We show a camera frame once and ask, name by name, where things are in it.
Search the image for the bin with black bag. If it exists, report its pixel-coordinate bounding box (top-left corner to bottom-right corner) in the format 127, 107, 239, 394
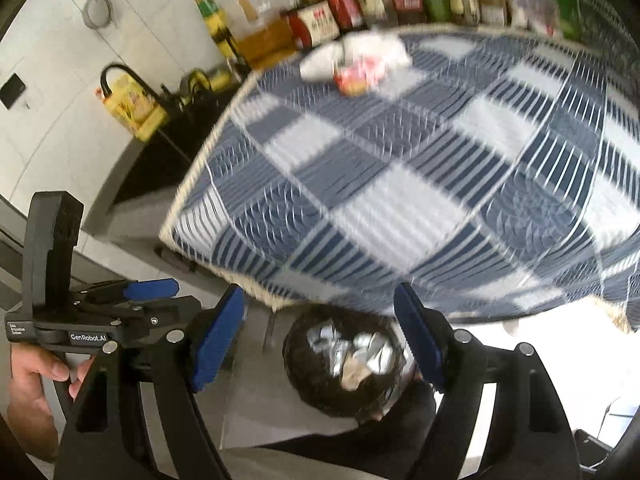
281, 305, 421, 418

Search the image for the black sink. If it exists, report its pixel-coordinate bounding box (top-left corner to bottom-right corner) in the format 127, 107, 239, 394
112, 87, 251, 206

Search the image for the blue white patterned tablecloth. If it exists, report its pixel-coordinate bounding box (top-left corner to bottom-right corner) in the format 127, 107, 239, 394
159, 22, 640, 333

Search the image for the dark soy sauce bottle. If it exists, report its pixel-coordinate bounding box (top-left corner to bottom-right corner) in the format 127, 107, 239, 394
285, 0, 341, 51

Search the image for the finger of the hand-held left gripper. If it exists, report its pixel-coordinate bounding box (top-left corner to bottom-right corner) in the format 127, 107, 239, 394
70, 278, 180, 306
75, 296, 202, 343

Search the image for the black faucet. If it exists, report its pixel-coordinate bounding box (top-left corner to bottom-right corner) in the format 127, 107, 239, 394
100, 62, 166, 111

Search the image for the pink red wrapper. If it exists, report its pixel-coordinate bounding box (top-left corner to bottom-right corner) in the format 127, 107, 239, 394
332, 55, 388, 97

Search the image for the yellow green dishcloth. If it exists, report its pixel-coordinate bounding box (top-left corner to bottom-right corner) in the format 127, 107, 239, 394
177, 67, 236, 106

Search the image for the yellow dish soap bottle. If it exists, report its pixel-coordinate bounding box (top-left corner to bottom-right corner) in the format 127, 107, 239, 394
95, 72, 171, 142

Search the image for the small glass jar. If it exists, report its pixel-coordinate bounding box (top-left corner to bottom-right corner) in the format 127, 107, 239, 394
477, 0, 508, 28

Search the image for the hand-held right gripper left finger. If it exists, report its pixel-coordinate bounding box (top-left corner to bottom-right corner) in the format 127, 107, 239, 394
52, 284, 247, 480

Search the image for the green bottle yellow cap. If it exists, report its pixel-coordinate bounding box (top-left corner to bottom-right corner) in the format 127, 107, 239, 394
192, 0, 238, 61

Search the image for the person's left hand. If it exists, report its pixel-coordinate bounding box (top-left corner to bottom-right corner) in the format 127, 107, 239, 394
7, 346, 96, 461

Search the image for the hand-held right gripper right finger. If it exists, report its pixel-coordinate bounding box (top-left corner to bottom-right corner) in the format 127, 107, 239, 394
392, 282, 583, 480

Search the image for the white tissue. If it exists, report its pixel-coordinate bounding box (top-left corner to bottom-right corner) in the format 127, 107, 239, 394
342, 32, 413, 70

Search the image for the clear cooking oil jug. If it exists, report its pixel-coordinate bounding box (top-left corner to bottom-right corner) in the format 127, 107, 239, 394
227, 0, 296, 68

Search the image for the black wall switch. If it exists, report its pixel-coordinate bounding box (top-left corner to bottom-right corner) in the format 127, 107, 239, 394
0, 74, 26, 110

